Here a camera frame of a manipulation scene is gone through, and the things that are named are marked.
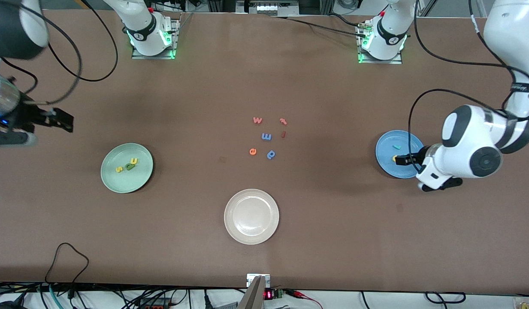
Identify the blue plate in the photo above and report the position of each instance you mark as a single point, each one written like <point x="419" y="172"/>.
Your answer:
<point x="384" y="150"/>

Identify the module with red display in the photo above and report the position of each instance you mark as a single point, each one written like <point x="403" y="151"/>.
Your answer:
<point x="273" y="295"/>

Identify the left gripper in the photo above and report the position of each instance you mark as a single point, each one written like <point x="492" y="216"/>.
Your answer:
<point x="419" y="156"/>

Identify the silver camera bracket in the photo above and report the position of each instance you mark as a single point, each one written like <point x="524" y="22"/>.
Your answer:
<point x="256" y="292"/>

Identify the red letter w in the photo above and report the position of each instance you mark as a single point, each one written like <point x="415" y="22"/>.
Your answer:
<point x="257" y="121"/>

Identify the green plate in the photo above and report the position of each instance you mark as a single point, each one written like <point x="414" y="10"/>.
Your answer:
<point x="127" y="180"/>

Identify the wooden stick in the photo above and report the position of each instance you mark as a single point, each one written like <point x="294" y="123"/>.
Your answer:
<point x="80" y="3"/>

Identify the white plate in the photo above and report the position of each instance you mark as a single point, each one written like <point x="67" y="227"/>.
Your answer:
<point x="251" y="216"/>

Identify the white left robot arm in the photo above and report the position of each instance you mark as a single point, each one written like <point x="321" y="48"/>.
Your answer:
<point x="474" y="146"/>

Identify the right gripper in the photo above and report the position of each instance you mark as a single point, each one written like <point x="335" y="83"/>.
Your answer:
<point x="27" y="117"/>

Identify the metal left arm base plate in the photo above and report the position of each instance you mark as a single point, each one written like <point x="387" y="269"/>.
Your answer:
<point x="380" y="61"/>

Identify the yellow packaged item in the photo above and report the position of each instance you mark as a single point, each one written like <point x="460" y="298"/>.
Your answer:
<point x="526" y="304"/>

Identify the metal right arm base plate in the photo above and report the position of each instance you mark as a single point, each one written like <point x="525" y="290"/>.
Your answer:
<point x="152" y="56"/>

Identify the blue letter m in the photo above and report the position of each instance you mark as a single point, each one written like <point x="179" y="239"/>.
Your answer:
<point x="266" y="137"/>

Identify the black box with red buttons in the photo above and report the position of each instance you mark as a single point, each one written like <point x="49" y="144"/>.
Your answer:
<point x="155" y="305"/>

